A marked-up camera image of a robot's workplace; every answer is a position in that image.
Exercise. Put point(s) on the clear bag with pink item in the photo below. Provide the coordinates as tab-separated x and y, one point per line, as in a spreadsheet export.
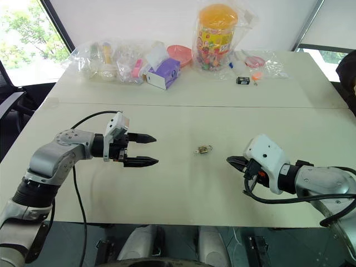
258	62

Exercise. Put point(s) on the dark rounded robot body rim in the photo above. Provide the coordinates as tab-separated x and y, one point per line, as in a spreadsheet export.
178	262

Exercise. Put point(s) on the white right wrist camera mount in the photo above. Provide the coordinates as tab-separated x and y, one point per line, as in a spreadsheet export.
267	151

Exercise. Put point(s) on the clear bag of small items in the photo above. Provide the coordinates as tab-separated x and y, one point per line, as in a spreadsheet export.
83	61

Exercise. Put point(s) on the candy jar with orange lid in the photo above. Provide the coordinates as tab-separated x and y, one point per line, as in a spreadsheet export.
214	36

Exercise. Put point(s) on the clear bag around candy jar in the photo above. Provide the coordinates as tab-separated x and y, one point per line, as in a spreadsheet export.
242	33

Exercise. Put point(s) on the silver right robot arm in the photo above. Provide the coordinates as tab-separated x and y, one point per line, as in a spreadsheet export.
320	178

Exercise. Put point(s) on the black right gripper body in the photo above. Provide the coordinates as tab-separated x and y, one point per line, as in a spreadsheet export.
254	172

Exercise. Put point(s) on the pink item in bag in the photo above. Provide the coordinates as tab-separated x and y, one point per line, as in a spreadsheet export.
137	68

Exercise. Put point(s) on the yellow bottle in bag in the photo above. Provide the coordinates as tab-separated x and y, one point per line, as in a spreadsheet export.
107	51

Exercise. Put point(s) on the small orange item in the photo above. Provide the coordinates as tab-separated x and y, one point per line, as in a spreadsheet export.
257	75

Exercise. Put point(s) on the pink plastic bowl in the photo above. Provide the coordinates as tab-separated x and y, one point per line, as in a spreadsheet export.
180	54

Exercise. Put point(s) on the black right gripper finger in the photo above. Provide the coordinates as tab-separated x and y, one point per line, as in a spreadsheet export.
239	168
237	160

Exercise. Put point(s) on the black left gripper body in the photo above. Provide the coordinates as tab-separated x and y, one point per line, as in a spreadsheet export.
118	150

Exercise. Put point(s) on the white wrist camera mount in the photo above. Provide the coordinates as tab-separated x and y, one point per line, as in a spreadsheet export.
114	125
267	151

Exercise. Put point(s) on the small black box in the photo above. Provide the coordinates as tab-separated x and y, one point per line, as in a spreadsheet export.
242	80

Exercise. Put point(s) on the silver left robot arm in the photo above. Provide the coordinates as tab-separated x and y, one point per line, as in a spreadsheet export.
50	161

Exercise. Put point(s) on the silver rounded robot leg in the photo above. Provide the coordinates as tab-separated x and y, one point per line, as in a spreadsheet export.
212	244
139	244

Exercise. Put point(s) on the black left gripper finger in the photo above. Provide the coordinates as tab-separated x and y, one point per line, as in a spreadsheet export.
142	138
142	161

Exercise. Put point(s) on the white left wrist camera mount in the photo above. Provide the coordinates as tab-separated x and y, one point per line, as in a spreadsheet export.
114	125

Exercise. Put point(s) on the purple white tissue box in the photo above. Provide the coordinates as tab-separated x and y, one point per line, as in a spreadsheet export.
164	75

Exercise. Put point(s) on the dark shape at table side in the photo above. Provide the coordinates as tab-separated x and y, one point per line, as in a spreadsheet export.
347	78

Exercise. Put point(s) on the black office chair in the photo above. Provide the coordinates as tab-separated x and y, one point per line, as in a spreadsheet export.
16	97

